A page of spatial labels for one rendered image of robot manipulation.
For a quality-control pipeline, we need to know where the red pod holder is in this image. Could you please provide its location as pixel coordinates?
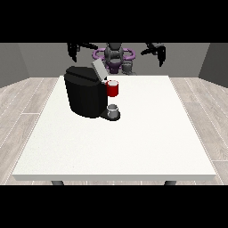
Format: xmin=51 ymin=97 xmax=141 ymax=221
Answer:
xmin=105 ymin=79 xmax=120 ymax=98

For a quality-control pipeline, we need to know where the black coffee machine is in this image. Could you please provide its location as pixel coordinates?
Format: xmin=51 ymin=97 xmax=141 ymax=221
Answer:
xmin=63 ymin=65 xmax=121 ymax=121

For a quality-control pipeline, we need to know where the pale grey machine lid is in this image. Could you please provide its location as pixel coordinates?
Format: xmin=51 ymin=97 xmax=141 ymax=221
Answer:
xmin=91 ymin=58 xmax=109 ymax=81

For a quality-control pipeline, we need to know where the small grey coffee pod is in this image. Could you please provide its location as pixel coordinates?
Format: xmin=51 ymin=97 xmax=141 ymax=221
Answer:
xmin=121 ymin=61 xmax=134 ymax=75

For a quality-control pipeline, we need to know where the small grey cup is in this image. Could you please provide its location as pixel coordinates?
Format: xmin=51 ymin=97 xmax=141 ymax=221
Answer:
xmin=106 ymin=103 xmax=120 ymax=118

